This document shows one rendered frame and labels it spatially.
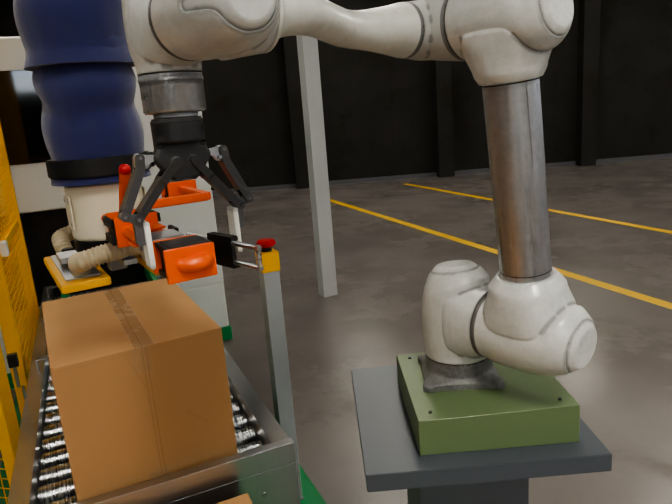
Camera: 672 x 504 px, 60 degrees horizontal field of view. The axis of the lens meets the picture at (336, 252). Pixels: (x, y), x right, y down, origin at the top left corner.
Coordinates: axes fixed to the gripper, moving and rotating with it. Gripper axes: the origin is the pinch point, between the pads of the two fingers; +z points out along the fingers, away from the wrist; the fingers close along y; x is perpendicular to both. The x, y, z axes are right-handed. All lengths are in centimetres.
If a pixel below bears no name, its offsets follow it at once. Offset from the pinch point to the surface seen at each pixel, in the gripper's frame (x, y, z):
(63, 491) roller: -72, 23, 74
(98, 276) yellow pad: -44.0, 8.2, 11.3
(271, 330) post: -96, -53, 55
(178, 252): 5.0, 3.9, -1.5
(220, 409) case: -51, -16, 54
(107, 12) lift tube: -49, -3, -43
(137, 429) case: -52, 5, 53
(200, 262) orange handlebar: 6.7, 1.5, 0.2
